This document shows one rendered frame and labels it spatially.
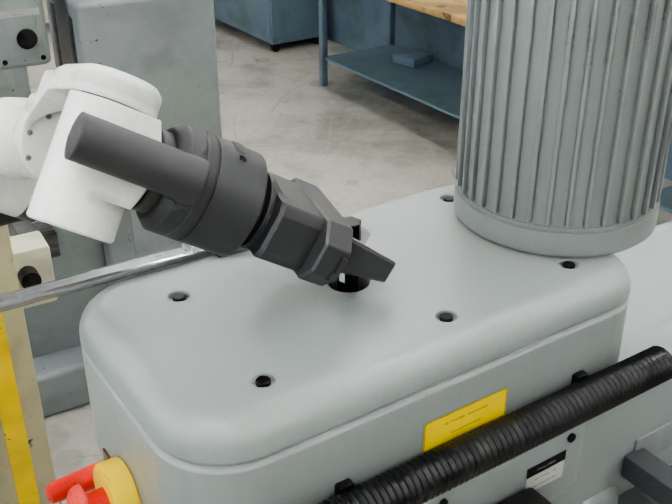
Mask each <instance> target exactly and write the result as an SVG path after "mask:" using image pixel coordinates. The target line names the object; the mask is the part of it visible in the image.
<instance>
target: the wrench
mask: <svg viewBox="0 0 672 504"><path fill-rule="evenodd" d="M247 250H248V249H244V248H241V247H239V248H238V249H237V250H235V251H234V252H233V253H231V254H229V255H233V254H236V253H240V252H243V251H247ZM210 254H212V253H211V252H208V251H205V250H202V249H200V248H197V247H194V246H191V247H190V248H189V250H185V249H183V248H182V247H181V246H180V247H176V248H173V249H169V250H165V251H161V252H158V253H154V254H150V255H146V256H143V257H139V258H135V259H132V260H128V261H124V262H120V263H117V264H113V265H109V266H105V267H102V268H98V269H94V270H91V271H87V272H83V273H79V274H76V275H72V276H68V277H65V278H61V279H57V280H53V281H50V282H46V283H42V284H38V285H35V286H31V287H27V288H24V289H20V290H16V291H12V292H9V293H5V294H1V295H0V313H1V312H4V311H8V310H11V309H15V308H19V307H22V306H26V305H29V304H33V303H37V302H40V301H44V300H47V299H51V298H55V297H58V296H62V295H66V294H69V293H73V292H76V291H80V290H84V289H87V288H91V287H94V286H98V285H102V284H105V283H109V282H112V281H116V280H120V279H123V278H127V277H130V276H134V275H138V274H141V273H145V272H148V271H152V270H156V269H159V268H163V267H166V266H170V265H174V264H177V263H181V262H184V261H188V260H192V259H195V258H199V257H203V256H206V255H210Z"/></svg>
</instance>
